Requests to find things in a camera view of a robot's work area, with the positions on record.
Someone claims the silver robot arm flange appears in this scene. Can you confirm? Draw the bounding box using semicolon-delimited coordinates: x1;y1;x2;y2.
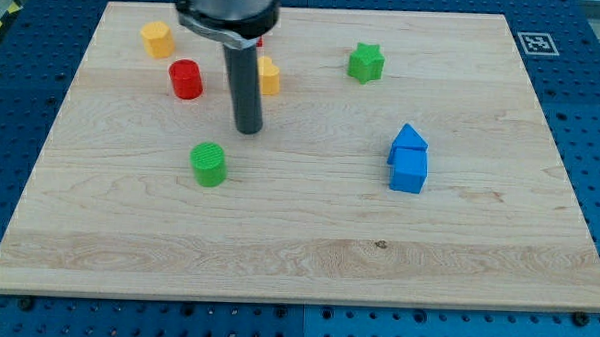
175;0;281;50

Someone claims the green star block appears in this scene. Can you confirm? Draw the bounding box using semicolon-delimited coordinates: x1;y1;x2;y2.
346;42;385;85

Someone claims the green cylinder block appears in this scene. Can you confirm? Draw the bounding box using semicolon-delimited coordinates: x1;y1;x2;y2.
189;141;227;187

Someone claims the yellow heart block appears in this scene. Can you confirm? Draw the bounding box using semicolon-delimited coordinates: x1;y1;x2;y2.
257;56;280;96

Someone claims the wooden board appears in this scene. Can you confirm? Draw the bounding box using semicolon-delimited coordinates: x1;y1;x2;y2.
0;2;600;312

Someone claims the blue cube block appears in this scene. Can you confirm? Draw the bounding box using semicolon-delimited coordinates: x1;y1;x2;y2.
388;148;428;194

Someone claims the blue triangle block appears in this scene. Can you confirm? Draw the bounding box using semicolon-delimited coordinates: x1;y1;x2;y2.
387;123;429;165

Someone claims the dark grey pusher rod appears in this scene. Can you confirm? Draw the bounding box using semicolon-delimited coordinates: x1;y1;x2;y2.
223;46;263;135

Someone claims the red cylinder block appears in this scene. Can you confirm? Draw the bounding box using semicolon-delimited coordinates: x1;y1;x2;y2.
168;59;204;100

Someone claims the yellow hexagon block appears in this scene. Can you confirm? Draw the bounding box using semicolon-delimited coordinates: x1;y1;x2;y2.
140;20;175;59

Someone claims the white fiducial marker tag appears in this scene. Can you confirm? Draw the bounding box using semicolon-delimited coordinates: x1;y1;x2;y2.
518;32;559;56

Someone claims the black yellow hazard tape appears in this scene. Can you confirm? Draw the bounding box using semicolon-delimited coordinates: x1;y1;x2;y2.
0;0;24;42

